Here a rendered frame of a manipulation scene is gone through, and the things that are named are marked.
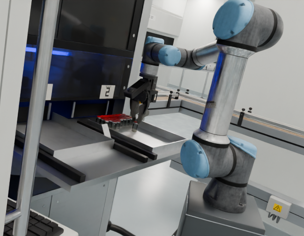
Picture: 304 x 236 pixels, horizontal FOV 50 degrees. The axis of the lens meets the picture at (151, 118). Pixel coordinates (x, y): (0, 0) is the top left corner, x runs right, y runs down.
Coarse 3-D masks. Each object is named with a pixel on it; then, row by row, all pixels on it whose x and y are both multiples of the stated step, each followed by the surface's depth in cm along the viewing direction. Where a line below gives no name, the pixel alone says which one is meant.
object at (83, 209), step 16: (48, 192) 133; (64, 192) 140; (80, 192) 149; (96, 192) 159; (32, 208) 128; (48, 208) 135; (64, 208) 143; (80, 208) 152; (96, 208) 163; (64, 224) 147; (80, 224) 156; (96, 224) 167
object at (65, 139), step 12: (48, 120) 131; (60, 120) 130; (24, 132) 112; (48, 132) 117; (60, 132) 120; (72, 132) 123; (84, 132) 122; (96, 132) 119; (48, 144) 106; (60, 144) 108; (72, 144) 110; (84, 144) 113; (96, 144) 107; (108, 144) 112; (60, 156) 96; (72, 156) 100
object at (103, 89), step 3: (102, 87) 139; (105, 87) 141; (108, 87) 142; (111, 87) 144; (114, 87) 146; (102, 90) 140; (105, 90) 142; (108, 90) 143; (111, 90) 145; (102, 93) 141; (108, 93) 144; (111, 93) 145; (102, 96) 141; (105, 96) 143; (108, 96) 144; (111, 96) 146
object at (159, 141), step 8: (88, 120) 133; (136, 120) 151; (128, 128) 144; (144, 128) 149; (152, 128) 146; (160, 128) 143; (120, 136) 123; (128, 136) 133; (136, 136) 135; (144, 136) 138; (152, 136) 140; (160, 136) 143; (168, 136) 141; (176, 136) 139; (136, 144) 119; (144, 144) 117; (152, 144) 129; (160, 144) 132; (168, 144) 123; (176, 144) 128; (160, 152) 120
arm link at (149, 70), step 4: (144, 64) 133; (140, 68) 136; (144, 68) 133; (148, 68) 132; (152, 68) 133; (156, 68) 134; (144, 72) 133; (148, 72) 133; (152, 72) 133; (156, 72) 135
